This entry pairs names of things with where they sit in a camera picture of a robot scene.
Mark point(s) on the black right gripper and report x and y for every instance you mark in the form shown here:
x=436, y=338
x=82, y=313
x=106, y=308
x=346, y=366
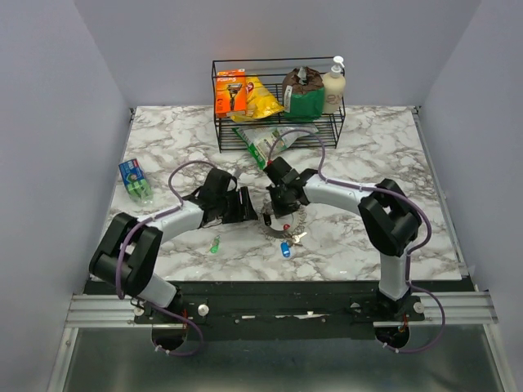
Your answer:
x=278, y=209

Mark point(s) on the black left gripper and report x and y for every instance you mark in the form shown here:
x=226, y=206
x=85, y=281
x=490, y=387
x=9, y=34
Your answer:
x=248, y=211

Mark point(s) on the black head car key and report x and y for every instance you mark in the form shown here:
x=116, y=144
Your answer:
x=266, y=219

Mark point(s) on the blue key tag with keys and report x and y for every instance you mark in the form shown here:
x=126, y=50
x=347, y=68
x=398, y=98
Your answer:
x=294, y=240

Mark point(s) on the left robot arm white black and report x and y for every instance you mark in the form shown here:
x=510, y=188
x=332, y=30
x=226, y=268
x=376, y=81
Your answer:
x=128, y=251

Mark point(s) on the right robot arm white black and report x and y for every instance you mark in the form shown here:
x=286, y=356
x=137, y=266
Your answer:
x=390, y=220

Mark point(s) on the green key tag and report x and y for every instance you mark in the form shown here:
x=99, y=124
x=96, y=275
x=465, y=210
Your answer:
x=215, y=245

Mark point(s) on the green white plastic pouch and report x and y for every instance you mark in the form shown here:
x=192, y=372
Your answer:
x=259, y=140

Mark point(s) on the yellow snack bag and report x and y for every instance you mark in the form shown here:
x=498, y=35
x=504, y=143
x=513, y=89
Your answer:
x=261, y=103

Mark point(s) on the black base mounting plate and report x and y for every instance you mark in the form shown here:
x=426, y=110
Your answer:
x=279, y=311

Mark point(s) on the brown green bag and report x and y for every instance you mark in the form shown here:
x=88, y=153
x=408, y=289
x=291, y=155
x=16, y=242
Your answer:
x=303, y=99

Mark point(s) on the orange razor package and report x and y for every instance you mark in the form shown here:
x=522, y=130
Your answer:
x=230, y=93

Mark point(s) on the cream lotion pump bottle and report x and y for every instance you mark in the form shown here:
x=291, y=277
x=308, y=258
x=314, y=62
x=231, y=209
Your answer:
x=334, y=86

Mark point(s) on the blue green toothpaste box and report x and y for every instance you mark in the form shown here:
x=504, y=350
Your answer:
x=135, y=181

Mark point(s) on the aluminium rail frame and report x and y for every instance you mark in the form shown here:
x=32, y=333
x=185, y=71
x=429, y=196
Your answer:
x=457, y=357

